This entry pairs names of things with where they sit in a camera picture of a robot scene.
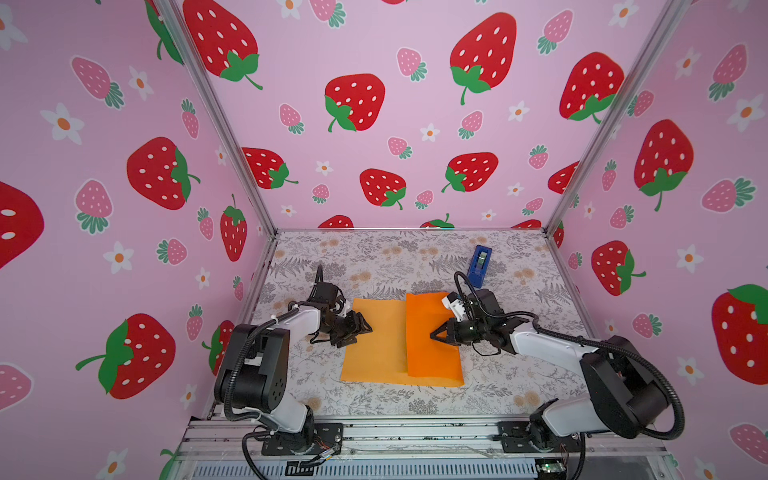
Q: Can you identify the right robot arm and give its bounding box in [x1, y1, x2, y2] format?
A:
[430, 289, 685, 450]

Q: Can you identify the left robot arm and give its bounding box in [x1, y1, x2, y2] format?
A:
[214, 281, 373, 434]

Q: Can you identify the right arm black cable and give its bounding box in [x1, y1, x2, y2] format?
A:
[452, 271, 686, 442]

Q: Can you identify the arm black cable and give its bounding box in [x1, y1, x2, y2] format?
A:
[452, 271, 686, 442]
[221, 263, 325, 424]

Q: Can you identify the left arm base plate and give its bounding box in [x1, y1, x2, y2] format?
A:
[261, 422, 344, 456]

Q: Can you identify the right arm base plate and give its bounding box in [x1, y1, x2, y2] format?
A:
[493, 421, 580, 454]

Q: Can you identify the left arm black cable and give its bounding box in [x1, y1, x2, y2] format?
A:
[221, 263, 325, 424]

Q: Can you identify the aluminium front rail frame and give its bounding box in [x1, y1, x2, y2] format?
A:
[162, 415, 680, 479]

